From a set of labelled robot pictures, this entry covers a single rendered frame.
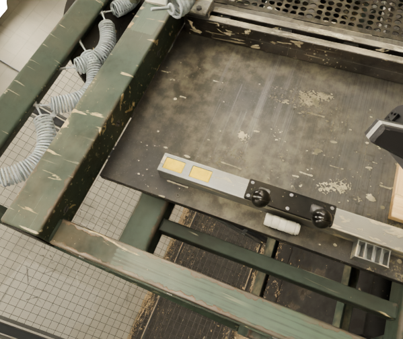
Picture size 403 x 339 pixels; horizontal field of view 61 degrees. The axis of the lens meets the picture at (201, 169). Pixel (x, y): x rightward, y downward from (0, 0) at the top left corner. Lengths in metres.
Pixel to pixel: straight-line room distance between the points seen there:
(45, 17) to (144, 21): 5.27
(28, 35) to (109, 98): 5.25
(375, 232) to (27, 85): 1.19
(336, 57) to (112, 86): 0.62
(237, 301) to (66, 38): 1.16
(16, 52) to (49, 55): 4.54
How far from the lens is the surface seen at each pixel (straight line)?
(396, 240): 0.84
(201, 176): 0.81
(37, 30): 6.18
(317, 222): 0.68
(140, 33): 1.04
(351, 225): 0.82
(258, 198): 0.67
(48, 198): 0.82
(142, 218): 0.88
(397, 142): 0.39
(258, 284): 1.91
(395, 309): 0.91
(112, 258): 0.78
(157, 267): 0.75
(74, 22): 1.55
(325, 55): 1.07
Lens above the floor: 1.86
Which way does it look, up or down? 18 degrees down
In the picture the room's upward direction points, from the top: 59 degrees counter-clockwise
